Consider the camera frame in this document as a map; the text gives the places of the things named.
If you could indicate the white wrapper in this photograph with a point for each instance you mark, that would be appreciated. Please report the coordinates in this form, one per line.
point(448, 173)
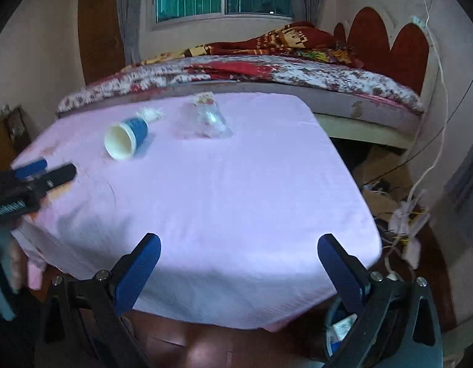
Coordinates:
point(344, 327)

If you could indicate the black trash bin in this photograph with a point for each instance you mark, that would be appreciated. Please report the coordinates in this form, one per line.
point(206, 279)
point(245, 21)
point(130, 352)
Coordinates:
point(330, 347)

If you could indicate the pink floral tablecloth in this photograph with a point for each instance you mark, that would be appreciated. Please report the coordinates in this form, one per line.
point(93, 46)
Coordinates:
point(221, 207)

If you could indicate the blue paper cup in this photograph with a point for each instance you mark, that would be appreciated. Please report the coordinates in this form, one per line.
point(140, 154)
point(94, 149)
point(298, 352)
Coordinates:
point(125, 138)

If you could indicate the red printed blanket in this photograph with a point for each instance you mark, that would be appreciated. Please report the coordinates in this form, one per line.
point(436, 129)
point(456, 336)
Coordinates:
point(282, 40)

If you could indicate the clear plastic bag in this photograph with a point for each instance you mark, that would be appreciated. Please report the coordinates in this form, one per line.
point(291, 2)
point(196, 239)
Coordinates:
point(206, 122)

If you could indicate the cardboard box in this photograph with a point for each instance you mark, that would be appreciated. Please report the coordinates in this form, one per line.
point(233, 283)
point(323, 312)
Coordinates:
point(378, 184)

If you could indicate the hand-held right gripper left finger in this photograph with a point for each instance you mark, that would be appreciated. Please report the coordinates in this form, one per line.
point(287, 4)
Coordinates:
point(138, 272)

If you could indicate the white tissue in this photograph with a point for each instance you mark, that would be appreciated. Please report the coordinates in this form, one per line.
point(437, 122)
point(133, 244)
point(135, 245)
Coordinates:
point(150, 114)

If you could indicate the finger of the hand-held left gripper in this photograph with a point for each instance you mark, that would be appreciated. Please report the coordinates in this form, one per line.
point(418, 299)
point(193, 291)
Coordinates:
point(29, 168)
point(56, 178)

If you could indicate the bed with floral sheet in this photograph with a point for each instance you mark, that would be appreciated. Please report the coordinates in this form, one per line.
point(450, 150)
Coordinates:
point(317, 73)

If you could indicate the white power strip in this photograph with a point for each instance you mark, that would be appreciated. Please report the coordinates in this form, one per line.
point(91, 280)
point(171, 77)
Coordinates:
point(413, 253)

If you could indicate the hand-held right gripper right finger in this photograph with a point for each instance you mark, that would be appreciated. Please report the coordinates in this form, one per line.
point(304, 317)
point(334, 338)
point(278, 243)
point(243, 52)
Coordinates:
point(342, 272)

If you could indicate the pale blue cloth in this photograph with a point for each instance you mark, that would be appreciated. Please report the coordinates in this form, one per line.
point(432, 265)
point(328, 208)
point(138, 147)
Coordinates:
point(0, 276)

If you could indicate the brown wooden cabinet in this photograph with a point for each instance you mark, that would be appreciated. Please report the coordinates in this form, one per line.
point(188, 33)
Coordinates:
point(8, 138)

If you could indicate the red scalloped headboard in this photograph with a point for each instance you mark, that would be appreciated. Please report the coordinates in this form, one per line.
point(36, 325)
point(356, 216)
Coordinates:
point(374, 34)

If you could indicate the brown wooden door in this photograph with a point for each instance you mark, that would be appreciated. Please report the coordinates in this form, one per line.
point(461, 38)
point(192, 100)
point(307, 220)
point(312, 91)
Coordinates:
point(100, 27)

